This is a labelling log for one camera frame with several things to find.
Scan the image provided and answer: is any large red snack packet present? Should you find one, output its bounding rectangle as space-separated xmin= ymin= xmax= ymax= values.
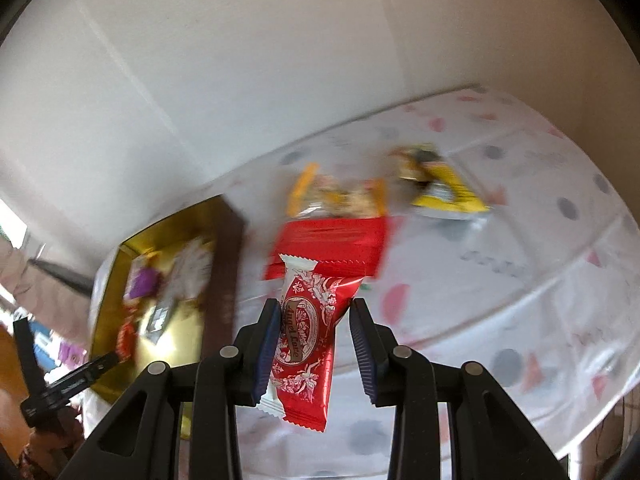
xmin=264 ymin=217 xmax=388 ymax=280

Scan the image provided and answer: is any small red candy packet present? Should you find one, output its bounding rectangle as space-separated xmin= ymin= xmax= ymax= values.
xmin=116 ymin=310 xmax=137 ymax=362

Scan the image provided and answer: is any red white wafer packet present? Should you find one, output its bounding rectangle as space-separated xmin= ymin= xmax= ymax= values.
xmin=258 ymin=255 xmax=363 ymax=432

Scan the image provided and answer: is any long white stick packet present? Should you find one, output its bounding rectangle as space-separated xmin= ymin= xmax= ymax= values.
xmin=167 ymin=237 xmax=213 ymax=301

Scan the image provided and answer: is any round pastry packet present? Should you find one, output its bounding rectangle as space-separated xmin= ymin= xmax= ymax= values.
xmin=141 ymin=294 xmax=178 ymax=344

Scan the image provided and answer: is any purple snack packet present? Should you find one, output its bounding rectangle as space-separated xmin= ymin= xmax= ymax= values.
xmin=124 ymin=255 xmax=160 ymax=302

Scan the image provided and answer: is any patterned white tablecloth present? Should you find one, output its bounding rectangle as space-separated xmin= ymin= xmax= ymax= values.
xmin=166 ymin=87 xmax=639 ymax=454

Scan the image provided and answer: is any orange nut snack packet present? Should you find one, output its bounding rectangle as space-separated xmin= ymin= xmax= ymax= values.
xmin=286 ymin=162 xmax=386 ymax=219

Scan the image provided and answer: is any yellow black seaweed packet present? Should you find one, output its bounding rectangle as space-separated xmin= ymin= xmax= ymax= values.
xmin=390 ymin=143 xmax=491 ymax=221

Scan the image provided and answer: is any gold metal tin box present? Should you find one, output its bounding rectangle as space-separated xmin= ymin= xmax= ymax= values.
xmin=82 ymin=195 xmax=245 ymax=432

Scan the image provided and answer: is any person's left hand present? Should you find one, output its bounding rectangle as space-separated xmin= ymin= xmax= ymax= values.
xmin=28 ymin=406 xmax=85 ymax=474

